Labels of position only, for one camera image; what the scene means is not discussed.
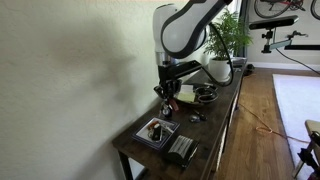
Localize white rug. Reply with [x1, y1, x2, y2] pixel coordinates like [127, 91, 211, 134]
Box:
[272, 73, 320, 180]

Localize black bicycle wheel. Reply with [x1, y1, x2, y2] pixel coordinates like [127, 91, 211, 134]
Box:
[309, 0, 320, 20]

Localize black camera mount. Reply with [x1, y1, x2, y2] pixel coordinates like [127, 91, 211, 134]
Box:
[260, 28, 294, 54]

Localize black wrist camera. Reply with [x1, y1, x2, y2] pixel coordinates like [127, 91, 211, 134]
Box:
[168, 59, 204, 80]

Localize black wall hook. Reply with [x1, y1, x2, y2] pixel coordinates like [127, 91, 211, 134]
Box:
[287, 30, 309, 40]

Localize keys with black fob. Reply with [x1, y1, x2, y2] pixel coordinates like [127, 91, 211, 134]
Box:
[188, 109, 208, 124]

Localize square tray blue rim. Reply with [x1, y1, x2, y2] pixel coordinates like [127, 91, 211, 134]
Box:
[131, 115, 181, 152]

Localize small silver item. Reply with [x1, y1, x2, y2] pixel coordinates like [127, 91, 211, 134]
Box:
[161, 122, 177, 134]

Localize black shoe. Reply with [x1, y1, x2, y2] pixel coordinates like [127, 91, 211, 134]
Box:
[243, 63, 256, 77]

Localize black car key fob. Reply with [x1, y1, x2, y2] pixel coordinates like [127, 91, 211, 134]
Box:
[148, 123, 164, 143]

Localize black stereo camera bar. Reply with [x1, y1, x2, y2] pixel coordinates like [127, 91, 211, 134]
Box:
[248, 14, 300, 31]

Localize small orange item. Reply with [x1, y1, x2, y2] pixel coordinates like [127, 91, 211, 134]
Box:
[147, 120, 160, 130]

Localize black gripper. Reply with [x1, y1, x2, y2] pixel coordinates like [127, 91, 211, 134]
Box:
[153, 63, 183, 101]

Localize white plant pot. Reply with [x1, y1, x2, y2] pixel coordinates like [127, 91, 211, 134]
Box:
[208, 57, 234, 80]

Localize black case striped lid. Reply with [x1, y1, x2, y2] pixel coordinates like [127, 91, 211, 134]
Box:
[162, 133, 200, 169]

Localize folding chair tan seat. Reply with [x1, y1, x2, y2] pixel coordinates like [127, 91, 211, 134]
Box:
[292, 119, 320, 180]

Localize thin black camera cable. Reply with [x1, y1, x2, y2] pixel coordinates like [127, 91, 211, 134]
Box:
[275, 48, 320, 76]

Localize white paper card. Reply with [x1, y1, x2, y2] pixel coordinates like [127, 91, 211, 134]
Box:
[180, 84, 195, 95]

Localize orange extension cable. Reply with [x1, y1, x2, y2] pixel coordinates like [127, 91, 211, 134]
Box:
[238, 102, 311, 145]

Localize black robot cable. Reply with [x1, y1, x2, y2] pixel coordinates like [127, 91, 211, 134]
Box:
[199, 22, 235, 88]

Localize white pot saucer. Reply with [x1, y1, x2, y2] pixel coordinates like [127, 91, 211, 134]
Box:
[207, 75, 231, 83]

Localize dark stacked books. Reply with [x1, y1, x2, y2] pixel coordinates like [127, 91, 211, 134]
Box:
[232, 56, 248, 68]

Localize yellow sticky note pad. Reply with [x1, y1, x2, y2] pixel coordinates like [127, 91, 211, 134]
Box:
[177, 91, 197, 103]

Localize green leafy plant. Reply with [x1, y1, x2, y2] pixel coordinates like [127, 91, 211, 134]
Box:
[203, 9, 253, 62]

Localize keys with red fob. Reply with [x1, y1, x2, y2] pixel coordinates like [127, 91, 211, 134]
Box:
[159, 98, 180, 118]

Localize black wall shelf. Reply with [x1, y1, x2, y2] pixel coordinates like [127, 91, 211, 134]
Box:
[284, 44, 320, 51]

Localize red bicycle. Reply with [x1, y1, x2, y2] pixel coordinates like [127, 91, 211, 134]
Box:
[253, 0, 307, 19]

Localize dark wooden console table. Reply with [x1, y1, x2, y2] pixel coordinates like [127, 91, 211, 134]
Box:
[111, 58, 248, 180]

